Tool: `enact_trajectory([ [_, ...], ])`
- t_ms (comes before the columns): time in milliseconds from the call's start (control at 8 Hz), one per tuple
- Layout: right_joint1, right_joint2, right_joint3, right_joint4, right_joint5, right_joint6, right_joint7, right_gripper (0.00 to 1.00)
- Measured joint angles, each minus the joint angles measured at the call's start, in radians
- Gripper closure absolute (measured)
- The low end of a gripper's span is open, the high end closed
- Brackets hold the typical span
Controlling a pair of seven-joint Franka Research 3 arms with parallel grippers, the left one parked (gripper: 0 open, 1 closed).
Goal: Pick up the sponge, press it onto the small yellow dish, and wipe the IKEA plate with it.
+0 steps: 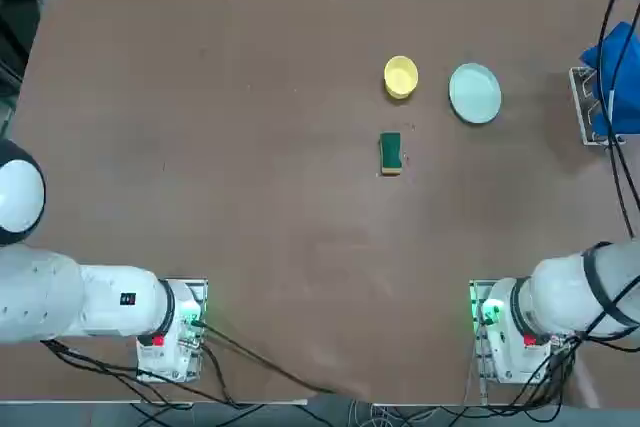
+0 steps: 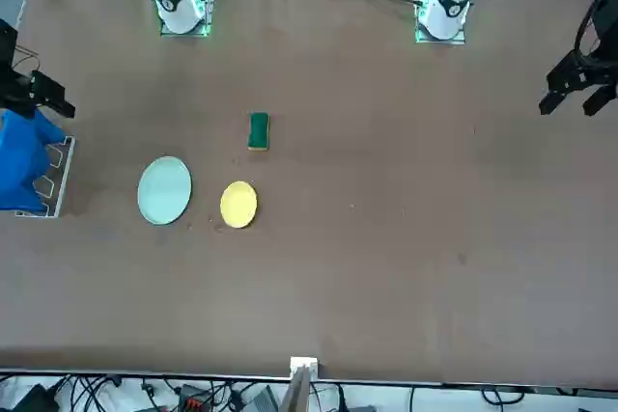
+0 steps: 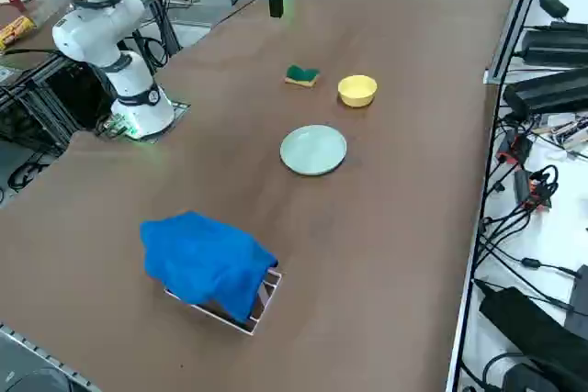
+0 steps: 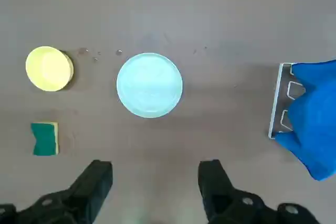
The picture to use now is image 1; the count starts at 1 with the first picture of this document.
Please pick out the green and yellow sponge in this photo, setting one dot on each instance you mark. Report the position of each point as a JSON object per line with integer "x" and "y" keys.
{"x": 391, "y": 149}

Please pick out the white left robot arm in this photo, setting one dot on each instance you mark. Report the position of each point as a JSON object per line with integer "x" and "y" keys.
{"x": 60, "y": 297}

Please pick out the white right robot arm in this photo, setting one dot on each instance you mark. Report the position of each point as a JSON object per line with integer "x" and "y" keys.
{"x": 560, "y": 292}

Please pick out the small yellow dish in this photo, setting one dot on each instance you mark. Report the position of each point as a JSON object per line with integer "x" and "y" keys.
{"x": 401, "y": 76}

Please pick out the light blue plate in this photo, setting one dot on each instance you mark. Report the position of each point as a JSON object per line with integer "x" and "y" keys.
{"x": 475, "y": 93}

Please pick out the white metal rack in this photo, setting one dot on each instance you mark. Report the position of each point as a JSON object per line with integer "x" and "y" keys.
{"x": 576, "y": 92}

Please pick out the blue cloth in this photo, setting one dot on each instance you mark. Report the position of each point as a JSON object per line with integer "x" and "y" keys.
{"x": 622, "y": 82}

